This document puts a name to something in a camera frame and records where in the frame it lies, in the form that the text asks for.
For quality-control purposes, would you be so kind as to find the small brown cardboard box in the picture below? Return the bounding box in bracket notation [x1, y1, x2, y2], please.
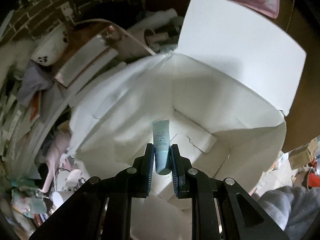
[289, 138, 318, 170]

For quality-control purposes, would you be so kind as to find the purple grey cloth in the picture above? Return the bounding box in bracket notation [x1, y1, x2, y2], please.
[17, 60, 53, 107]

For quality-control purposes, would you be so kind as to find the white cardboard box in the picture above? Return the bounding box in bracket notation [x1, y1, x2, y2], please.
[67, 0, 307, 240]

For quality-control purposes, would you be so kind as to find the panda print white bowl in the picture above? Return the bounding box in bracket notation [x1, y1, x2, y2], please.
[31, 23, 69, 66]

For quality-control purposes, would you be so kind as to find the light blue cosmetic tube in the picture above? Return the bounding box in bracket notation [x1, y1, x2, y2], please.
[152, 120, 171, 176]

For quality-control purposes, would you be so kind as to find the grey fluffy blanket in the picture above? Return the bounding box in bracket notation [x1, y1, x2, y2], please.
[257, 186, 319, 239]

